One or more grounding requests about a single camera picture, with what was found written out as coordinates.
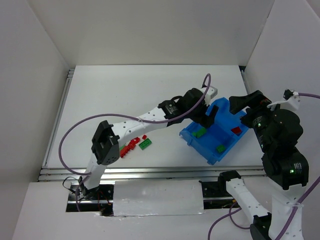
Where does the green rounded lego brick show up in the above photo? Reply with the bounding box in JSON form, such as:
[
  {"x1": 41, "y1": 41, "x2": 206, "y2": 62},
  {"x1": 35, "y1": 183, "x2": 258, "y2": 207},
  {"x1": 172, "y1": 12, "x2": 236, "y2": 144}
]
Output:
[{"x1": 192, "y1": 127, "x2": 207, "y2": 139}]

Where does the red rounded lego brick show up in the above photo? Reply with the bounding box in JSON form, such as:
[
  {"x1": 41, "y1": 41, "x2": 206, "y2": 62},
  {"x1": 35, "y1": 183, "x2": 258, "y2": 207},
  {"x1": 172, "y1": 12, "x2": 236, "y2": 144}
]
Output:
[{"x1": 231, "y1": 126, "x2": 243, "y2": 136}]

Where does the green 2x4 lego brick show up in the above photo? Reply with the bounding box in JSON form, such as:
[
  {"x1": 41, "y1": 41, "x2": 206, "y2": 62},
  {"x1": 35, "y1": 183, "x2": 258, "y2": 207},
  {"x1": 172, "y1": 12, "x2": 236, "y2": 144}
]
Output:
[{"x1": 216, "y1": 144, "x2": 226, "y2": 154}]

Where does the green 2x3 lego brick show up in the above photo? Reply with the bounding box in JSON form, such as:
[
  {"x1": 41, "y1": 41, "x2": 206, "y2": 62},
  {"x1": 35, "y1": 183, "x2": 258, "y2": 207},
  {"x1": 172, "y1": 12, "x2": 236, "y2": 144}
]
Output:
[{"x1": 139, "y1": 138, "x2": 152, "y2": 151}]

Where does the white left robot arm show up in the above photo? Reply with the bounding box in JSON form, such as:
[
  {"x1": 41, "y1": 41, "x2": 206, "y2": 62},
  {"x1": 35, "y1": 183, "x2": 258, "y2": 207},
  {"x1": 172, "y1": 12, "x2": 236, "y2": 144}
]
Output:
[{"x1": 79, "y1": 86, "x2": 219, "y2": 199}]

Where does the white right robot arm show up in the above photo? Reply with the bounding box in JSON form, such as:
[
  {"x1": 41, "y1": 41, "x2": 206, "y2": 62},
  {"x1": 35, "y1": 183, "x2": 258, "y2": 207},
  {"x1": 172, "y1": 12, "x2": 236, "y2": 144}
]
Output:
[{"x1": 217, "y1": 89, "x2": 309, "y2": 240}]

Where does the blue plastic divided bin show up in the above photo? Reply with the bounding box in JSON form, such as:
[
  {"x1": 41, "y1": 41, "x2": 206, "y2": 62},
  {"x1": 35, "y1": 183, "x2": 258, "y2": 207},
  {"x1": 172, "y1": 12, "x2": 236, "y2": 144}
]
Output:
[{"x1": 179, "y1": 97, "x2": 249, "y2": 165}]

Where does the red arch lego piece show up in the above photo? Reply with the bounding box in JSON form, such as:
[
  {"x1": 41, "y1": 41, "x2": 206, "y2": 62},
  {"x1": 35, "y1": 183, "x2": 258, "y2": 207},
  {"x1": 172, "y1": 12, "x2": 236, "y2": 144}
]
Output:
[{"x1": 130, "y1": 137, "x2": 141, "y2": 145}]

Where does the red long toothed lego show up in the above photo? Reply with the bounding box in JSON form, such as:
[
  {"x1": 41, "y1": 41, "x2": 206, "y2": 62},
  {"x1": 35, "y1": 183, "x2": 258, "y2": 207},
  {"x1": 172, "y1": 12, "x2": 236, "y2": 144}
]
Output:
[{"x1": 119, "y1": 144, "x2": 136, "y2": 158}]

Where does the white foil cover sheet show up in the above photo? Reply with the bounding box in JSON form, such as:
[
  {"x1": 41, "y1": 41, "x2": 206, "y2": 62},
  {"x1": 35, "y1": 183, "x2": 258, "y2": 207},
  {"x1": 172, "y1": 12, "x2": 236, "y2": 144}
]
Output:
[{"x1": 112, "y1": 180, "x2": 205, "y2": 217}]

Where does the aluminium front rail frame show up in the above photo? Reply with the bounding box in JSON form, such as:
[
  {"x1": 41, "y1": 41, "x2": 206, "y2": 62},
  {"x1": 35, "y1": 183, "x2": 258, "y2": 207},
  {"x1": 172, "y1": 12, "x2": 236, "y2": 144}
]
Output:
[{"x1": 37, "y1": 167, "x2": 266, "y2": 182}]

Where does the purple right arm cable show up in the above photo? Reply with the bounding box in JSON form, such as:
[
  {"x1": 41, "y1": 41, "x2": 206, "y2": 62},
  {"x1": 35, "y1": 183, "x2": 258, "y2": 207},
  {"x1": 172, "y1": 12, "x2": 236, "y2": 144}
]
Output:
[{"x1": 207, "y1": 92, "x2": 320, "y2": 240}]

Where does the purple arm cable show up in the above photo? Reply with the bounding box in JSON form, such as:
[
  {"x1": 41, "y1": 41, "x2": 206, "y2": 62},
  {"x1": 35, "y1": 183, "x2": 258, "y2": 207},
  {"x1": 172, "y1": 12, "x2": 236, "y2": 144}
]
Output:
[
  {"x1": 207, "y1": 92, "x2": 320, "y2": 240},
  {"x1": 58, "y1": 73, "x2": 212, "y2": 176}
]

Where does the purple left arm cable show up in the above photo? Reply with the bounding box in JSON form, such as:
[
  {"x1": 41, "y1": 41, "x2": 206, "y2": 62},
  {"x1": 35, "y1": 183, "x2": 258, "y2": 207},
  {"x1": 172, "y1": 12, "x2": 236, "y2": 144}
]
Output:
[{"x1": 58, "y1": 73, "x2": 212, "y2": 176}]

